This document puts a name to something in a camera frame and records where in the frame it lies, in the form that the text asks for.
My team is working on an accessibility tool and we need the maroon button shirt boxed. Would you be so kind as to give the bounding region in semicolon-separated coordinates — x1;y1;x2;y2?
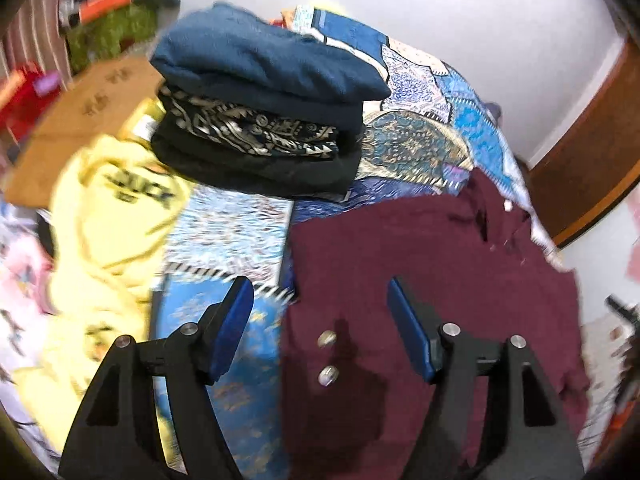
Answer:
281;170;588;479

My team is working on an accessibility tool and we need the yellow duck print shirt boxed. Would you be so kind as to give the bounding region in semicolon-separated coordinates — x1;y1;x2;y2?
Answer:
12;131;196;456

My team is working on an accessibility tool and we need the black patterned folded garment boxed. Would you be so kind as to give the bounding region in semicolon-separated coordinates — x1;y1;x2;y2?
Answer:
151;84;362;202

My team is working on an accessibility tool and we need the blue patchwork bed quilt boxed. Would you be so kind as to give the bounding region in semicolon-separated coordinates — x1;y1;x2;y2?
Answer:
155;9;559;479

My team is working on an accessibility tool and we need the brown cardboard box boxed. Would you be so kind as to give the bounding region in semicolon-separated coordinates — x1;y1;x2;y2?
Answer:
2;55;162;208

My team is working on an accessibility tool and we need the red toy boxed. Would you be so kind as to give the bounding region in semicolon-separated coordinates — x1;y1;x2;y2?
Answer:
1;62;62;143

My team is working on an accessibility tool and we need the folded blue denim garment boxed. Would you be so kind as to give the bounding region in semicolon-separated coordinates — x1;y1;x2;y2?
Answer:
151;2;390;134

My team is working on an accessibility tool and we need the green patterned storage box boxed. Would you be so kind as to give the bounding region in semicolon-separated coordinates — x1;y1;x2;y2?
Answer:
65;2;157;75

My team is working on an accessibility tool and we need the red striped curtain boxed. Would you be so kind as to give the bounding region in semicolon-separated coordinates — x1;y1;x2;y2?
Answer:
1;0;73;89

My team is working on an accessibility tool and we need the orange box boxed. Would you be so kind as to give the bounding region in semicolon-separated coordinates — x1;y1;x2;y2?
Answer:
78;0;132;24

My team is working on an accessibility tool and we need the wooden wardrobe frame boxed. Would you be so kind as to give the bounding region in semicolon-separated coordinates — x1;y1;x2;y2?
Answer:
528;39;639;247

